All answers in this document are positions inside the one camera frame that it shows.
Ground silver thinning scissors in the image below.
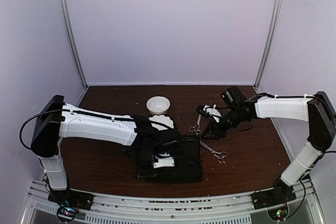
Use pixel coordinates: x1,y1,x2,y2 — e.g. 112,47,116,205
200,141,228,166

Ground black zippered tool case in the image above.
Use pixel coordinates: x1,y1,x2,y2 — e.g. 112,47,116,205
136,135,203,184

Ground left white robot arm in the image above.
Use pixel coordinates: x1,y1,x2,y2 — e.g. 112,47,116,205
30,95,183,205

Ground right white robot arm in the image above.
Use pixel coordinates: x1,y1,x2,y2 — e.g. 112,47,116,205
196,86,335,204

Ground silver straight scissors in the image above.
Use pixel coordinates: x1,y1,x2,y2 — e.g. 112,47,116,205
189,114,202,135

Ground scalloped white bowl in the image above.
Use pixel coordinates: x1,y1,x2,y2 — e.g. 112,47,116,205
149,114,174,131

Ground round white bowl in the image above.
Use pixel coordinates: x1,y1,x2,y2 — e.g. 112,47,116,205
146,96,171,115

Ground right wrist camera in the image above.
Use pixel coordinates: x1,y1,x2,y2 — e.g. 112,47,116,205
196,104,222,123

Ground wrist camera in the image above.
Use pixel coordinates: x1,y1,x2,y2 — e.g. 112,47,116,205
196,104,222,123
153,157,175,169

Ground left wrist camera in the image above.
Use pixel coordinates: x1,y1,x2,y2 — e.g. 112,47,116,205
153,157,175,169

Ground aluminium front rail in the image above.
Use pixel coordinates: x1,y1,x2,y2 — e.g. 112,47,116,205
19,179,327,223

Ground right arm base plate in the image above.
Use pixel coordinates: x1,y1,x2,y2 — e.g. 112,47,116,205
251,189,297,210

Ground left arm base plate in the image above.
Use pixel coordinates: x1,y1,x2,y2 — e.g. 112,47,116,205
48,190,94,210

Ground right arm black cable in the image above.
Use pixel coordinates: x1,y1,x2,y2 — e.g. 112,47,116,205
285,150,336,209

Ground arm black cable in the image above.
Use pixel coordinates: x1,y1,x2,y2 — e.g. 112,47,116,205
285,150,336,209
20,111,64,152

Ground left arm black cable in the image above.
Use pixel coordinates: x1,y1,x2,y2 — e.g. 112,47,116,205
20,111,64,152

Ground right aluminium corner post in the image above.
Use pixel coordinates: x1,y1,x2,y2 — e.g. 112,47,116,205
254,0,283,90

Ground aluminium corner post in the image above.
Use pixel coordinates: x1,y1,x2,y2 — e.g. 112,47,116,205
254,0,283,90
60,0,88,90

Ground left aluminium corner post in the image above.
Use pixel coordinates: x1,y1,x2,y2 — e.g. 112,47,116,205
60,0,88,90

